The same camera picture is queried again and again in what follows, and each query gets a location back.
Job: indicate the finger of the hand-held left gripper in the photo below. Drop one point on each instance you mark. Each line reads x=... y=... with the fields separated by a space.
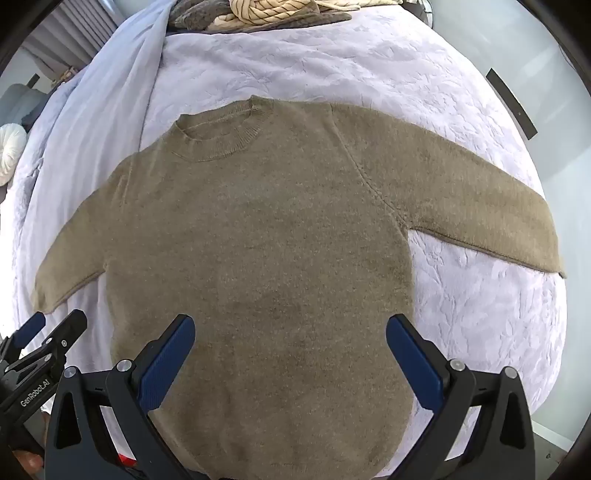
x=74 y=325
x=31 y=326

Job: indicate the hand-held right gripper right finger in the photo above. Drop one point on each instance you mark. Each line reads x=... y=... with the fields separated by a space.
x=415 y=360

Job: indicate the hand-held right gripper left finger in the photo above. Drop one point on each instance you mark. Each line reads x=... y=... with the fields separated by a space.
x=168 y=364

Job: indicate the olive brown knit sweater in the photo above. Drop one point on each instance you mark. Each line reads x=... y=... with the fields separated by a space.
x=277 y=230

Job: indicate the small red object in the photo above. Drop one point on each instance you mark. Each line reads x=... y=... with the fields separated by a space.
x=125 y=459

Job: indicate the round white cushion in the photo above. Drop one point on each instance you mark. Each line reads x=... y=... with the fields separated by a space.
x=10 y=152

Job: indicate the light blue duvet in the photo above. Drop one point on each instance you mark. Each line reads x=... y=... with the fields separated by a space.
x=106 y=115

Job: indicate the grey upholstered chair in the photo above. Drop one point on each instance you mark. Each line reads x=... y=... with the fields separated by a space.
x=21 y=104

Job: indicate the black flat panel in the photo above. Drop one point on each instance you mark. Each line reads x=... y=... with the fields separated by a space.
x=512 y=104

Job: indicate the grey curtain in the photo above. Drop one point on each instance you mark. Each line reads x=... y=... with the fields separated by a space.
x=69 y=37

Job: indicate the white quilted bed cover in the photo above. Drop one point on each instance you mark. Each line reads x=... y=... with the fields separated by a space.
x=323 y=69

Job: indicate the grey knit cloth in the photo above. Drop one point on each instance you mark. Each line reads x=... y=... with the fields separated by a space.
x=194 y=14

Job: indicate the beige cloth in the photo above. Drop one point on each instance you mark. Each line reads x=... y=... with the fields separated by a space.
x=355 y=4

